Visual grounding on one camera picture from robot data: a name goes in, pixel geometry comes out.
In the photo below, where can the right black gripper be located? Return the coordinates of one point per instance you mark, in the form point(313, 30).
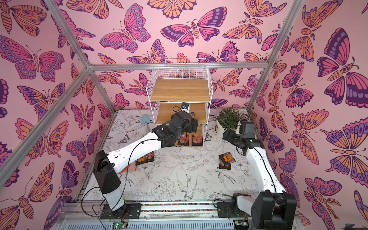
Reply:
point(228, 135)

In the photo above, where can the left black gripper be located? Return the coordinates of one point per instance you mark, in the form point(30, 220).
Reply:
point(189, 124)

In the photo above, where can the green plant in white pot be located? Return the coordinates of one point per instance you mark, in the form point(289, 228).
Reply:
point(228, 118)

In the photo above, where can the aluminium rail with coloured strip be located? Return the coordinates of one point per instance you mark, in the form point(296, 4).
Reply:
point(178, 209)

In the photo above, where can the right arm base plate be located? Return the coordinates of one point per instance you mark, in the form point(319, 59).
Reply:
point(228, 210)

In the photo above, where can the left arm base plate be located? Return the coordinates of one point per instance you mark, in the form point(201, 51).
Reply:
point(127, 211)

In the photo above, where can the white wire three-tier shelf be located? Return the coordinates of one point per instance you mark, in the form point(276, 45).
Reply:
point(169, 87)

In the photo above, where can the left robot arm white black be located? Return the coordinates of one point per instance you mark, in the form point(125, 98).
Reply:
point(107, 166)

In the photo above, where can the teal and white spatula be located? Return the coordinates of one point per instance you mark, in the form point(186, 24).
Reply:
point(145, 120)

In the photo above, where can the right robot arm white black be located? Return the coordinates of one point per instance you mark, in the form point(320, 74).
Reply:
point(272, 207)

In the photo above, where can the red tea bag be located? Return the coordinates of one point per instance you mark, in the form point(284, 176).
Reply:
point(197, 140)
point(224, 164)
point(184, 140)

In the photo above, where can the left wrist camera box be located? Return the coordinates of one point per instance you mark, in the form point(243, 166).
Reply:
point(185, 107)

